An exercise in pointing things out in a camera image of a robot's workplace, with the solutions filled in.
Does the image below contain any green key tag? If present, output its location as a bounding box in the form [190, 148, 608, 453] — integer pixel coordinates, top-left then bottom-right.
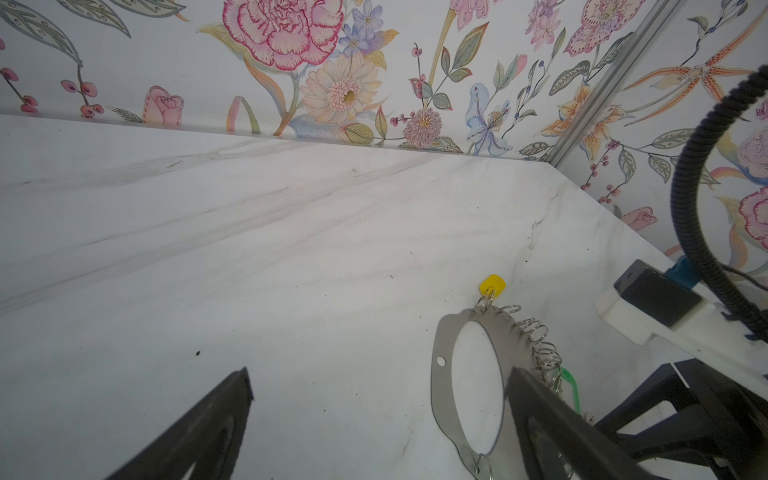
[560, 368, 582, 415]

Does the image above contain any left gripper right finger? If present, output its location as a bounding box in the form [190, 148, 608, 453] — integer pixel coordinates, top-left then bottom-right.
[505, 367, 653, 479]

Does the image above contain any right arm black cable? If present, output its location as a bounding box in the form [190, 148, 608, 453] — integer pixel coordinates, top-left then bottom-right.
[670, 64, 768, 343]

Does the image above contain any yellow key tag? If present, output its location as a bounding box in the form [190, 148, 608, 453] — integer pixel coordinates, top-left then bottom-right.
[478, 274, 506, 299]

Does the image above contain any metal key organizer plate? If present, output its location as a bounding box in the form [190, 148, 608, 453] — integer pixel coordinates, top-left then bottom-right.
[430, 300, 562, 479]

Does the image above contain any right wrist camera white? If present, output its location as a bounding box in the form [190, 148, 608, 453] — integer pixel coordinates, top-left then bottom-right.
[596, 259, 767, 399]

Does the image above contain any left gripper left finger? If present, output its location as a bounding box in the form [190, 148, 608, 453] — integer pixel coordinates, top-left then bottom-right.
[110, 368, 254, 480]

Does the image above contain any right corner aluminium post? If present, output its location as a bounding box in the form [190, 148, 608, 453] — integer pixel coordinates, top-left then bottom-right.
[546, 0, 687, 168]

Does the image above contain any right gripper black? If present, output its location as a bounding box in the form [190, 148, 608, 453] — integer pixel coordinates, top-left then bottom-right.
[595, 359, 767, 479]

